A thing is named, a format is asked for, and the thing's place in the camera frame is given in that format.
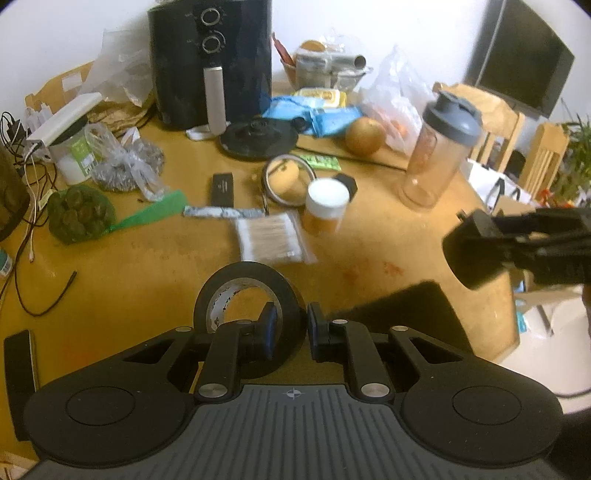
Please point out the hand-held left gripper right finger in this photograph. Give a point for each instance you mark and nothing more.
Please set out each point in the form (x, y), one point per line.
(316, 339)

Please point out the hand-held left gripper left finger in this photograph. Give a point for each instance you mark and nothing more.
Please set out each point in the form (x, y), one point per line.
(270, 334)

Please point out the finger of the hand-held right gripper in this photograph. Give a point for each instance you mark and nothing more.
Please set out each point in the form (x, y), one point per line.
(545, 221)
(554, 263)

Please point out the black tape roll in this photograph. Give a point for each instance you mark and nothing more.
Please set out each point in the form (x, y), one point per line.
(288, 295)

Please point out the black power adapter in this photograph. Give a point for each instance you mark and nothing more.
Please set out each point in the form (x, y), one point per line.
(471, 254)

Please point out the white lidded jar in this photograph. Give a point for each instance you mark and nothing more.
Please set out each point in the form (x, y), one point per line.
(325, 207)

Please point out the round metal rimmed mirror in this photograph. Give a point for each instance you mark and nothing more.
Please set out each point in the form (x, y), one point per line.
(286, 180)

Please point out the wooden chair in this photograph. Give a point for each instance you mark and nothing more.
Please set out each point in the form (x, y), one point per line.
(547, 157)
(501, 120)

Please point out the potted plant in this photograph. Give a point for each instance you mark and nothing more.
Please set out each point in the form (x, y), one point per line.
(575, 161)

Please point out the white shopping bag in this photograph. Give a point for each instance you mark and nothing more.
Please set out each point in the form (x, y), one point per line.
(485, 177)

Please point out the cotton swab pack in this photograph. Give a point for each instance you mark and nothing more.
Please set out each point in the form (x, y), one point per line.
(270, 237)

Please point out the grey lidded shaker bottle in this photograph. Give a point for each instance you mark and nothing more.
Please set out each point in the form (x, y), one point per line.
(438, 147)

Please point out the silver foil strip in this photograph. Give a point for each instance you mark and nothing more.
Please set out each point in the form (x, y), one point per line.
(221, 213)

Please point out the small black box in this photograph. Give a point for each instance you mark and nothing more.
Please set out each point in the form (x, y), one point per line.
(223, 189)

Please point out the black hexagonal cap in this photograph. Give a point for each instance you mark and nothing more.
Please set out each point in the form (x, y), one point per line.
(347, 184)

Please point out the black television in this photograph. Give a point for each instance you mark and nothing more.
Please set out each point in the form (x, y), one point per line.
(521, 55)

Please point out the green gum pack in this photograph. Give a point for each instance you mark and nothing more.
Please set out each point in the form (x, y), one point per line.
(318, 160)

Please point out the clear bag of oranges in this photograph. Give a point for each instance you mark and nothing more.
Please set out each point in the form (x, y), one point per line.
(399, 101)

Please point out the black kettle base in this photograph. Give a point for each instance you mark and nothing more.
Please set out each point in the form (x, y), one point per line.
(258, 138)

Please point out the round brown pear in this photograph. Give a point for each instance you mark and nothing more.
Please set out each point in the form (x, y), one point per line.
(365, 136)

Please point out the blue wipes packet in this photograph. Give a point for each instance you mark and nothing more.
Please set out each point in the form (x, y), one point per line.
(334, 121)
(288, 107)

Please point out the plastic bag of dark contents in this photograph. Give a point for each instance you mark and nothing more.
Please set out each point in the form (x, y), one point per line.
(127, 168)

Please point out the green mesh bag of nuts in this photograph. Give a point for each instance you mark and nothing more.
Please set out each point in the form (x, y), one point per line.
(78, 214)

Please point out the foil roll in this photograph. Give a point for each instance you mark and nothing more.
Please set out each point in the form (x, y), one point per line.
(348, 61)

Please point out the black phone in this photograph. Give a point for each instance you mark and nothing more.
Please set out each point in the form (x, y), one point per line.
(21, 383)

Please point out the white tub green label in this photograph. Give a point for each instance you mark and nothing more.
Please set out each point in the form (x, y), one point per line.
(74, 157)

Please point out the brown paper bag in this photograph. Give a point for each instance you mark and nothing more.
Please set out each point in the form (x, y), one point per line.
(117, 117)

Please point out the glass bowl with clutter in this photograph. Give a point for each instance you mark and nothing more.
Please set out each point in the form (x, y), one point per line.
(318, 64)

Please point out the black air fryer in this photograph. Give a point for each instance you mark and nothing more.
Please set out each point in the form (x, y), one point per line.
(240, 55)

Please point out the white power strip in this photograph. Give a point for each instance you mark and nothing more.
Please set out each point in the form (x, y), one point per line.
(62, 117)

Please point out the crumpled clear plastic bag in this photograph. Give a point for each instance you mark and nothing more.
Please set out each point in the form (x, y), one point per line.
(120, 64)

